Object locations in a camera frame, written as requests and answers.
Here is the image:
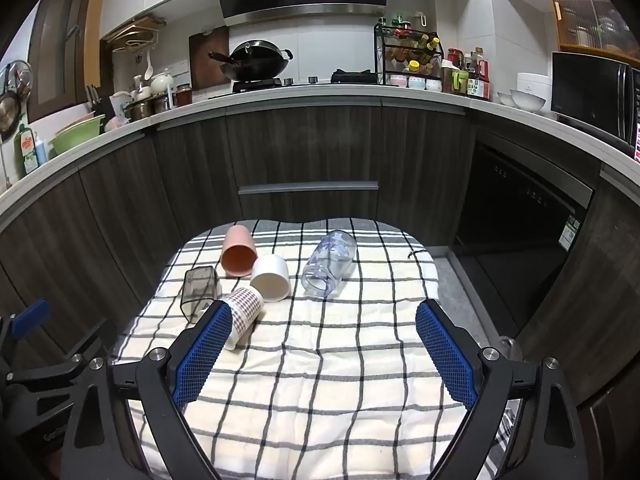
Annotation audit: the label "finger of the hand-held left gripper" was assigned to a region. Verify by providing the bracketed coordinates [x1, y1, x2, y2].
[0, 299, 53, 361]
[0, 321, 110, 401]

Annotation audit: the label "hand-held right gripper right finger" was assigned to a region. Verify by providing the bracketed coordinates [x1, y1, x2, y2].
[415, 299, 591, 480]

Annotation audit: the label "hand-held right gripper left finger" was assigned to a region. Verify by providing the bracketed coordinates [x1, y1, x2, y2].
[60, 299, 235, 480]

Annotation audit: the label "brown patterned paper cup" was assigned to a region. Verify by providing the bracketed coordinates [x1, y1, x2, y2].
[220, 286, 265, 351]

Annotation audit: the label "dark transparent plastic cup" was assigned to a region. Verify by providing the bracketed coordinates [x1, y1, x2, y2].
[180, 266, 223, 322]

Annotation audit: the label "white cup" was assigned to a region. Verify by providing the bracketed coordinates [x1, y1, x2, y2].
[250, 254, 291, 303]

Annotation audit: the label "pink cup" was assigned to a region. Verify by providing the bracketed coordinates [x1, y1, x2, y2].
[220, 224, 257, 278]

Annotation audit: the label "clear glass cup blue print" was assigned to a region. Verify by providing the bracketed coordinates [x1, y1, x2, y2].
[301, 230, 358, 301]

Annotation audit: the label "white black checked cloth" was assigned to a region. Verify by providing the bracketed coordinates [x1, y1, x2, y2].
[109, 217, 518, 480]

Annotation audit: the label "green dish soap bottle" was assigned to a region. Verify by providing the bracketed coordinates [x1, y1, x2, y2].
[19, 125, 40, 175]

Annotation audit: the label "black built-in dishwasher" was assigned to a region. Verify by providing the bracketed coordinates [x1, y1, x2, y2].
[452, 140, 596, 331]

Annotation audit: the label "dark wood drawer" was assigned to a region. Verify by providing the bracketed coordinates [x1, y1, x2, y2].
[237, 180, 381, 223]

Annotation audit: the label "green plastic basin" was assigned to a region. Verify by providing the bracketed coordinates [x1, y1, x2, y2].
[50, 117, 107, 156]

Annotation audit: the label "dark wood lower cabinets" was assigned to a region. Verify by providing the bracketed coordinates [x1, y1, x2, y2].
[0, 95, 640, 480]

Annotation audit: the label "hanging metal pan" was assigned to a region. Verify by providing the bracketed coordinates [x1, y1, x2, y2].
[0, 92, 23, 141]

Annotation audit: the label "black knife block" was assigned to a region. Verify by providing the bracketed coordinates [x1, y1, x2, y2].
[86, 84, 113, 119]

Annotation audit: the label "white pitcher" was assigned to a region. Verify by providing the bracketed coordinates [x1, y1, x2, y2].
[110, 91, 132, 121]

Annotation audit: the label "metal pot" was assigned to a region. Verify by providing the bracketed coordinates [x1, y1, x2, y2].
[124, 100, 171, 121]

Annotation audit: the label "hanging metal strainer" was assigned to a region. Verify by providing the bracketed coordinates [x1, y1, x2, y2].
[0, 60, 35, 102]

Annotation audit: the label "large white bowl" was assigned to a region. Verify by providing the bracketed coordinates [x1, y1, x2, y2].
[510, 89, 547, 112]

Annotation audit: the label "dark soy sauce bottle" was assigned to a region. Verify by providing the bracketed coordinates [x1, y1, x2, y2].
[467, 47, 493, 100]

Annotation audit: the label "white rice cooker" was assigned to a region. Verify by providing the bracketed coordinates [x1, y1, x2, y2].
[516, 73, 551, 106]

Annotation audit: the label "brown wooden cutting board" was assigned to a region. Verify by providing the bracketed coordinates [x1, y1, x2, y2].
[189, 26, 231, 92]

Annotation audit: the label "black gas stove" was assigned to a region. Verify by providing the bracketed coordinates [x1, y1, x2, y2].
[220, 68, 379, 95]

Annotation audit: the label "black wok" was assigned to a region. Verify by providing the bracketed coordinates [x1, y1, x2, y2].
[208, 40, 294, 82]

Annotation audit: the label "black microwave oven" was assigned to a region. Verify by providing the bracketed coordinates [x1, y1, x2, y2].
[551, 51, 640, 156]

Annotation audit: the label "row of seasoning bottles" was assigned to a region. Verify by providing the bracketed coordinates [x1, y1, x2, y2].
[378, 11, 442, 75]

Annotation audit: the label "wooden glass door cabinet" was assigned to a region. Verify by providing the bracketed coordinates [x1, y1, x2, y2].
[547, 0, 640, 63]

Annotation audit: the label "brown window frame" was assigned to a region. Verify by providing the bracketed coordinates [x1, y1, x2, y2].
[27, 0, 108, 123]

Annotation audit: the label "wall rack with wooden boards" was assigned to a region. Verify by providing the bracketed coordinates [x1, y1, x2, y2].
[102, 15, 167, 54]

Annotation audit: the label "black wire spice rack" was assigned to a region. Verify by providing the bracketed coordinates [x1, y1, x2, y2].
[374, 22, 445, 90]

